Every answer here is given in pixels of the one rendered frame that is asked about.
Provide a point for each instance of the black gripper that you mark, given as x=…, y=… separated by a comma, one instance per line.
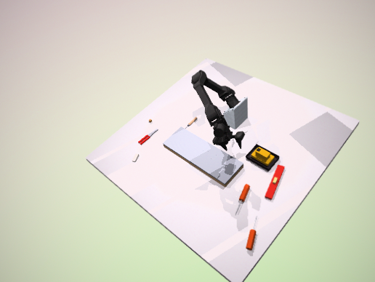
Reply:
x=238, y=137

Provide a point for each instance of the awl with orange-red handle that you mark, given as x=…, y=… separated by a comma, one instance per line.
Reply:
x=244, y=194
x=250, y=241

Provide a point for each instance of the grey and brown panel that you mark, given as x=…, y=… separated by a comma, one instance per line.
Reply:
x=205, y=157

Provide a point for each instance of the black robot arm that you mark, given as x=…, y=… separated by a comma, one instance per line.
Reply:
x=212, y=112

